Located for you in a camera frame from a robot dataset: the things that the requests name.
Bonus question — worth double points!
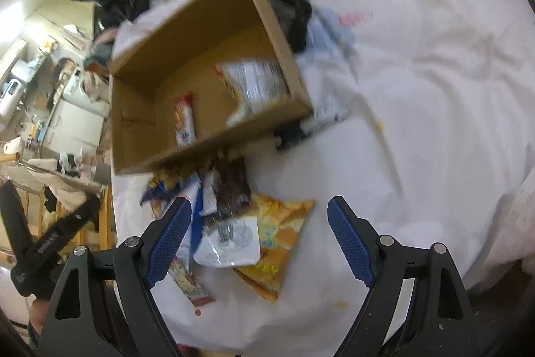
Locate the brown cardboard box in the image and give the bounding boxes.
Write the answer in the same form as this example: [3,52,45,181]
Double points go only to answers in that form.
[108,0,315,176]

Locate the long cartoon snack packet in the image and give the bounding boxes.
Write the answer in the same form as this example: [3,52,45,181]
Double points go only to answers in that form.
[167,246,216,306]

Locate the white printed bed sheet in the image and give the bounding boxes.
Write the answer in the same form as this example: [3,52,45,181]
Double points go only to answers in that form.
[111,0,535,357]

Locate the person's left hand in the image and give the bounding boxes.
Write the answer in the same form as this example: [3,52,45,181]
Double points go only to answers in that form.
[27,296,53,345]

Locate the white kitchen cabinet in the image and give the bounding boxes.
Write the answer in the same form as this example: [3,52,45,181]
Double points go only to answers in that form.
[45,95,107,152]

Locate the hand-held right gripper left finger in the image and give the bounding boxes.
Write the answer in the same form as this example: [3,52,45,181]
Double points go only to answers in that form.
[37,196,193,357]

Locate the light blue cloth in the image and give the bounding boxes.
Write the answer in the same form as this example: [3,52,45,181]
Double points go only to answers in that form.
[307,3,361,67]

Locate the yellow snack bag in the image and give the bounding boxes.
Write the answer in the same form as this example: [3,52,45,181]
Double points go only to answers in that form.
[232,193,317,304]

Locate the red white snack bar packet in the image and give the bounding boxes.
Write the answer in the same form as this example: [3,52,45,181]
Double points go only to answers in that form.
[173,93,197,151]

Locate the black cloth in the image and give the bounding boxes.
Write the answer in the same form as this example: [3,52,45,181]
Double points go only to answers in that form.
[262,0,314,53]

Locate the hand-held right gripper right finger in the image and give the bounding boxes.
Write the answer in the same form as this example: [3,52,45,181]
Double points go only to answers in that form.
[327,196,494,357]

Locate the white printed snack packet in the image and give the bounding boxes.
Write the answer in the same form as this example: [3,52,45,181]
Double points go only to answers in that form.
[215,59,292,127]

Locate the beige cloth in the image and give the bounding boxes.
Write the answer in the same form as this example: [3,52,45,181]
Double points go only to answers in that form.
[7,157,103,213]

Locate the white kitchen appliance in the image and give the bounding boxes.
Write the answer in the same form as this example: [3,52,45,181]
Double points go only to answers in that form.
[0,78,23,119]

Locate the wooden chair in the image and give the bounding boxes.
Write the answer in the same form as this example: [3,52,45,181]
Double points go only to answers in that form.
[0,156,117,259]

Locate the white blue snack packet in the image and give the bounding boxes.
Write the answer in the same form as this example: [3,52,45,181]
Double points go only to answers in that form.
[190,173,262,268]

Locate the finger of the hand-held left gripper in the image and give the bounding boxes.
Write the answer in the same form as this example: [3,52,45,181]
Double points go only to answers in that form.
[59,196,102,243]

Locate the blue cartoon snack packet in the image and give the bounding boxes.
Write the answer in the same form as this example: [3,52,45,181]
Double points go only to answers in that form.
[141,168,201,217]

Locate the brown chocolate snack packet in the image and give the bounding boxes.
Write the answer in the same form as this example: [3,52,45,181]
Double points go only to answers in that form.
[201,157,252,225]

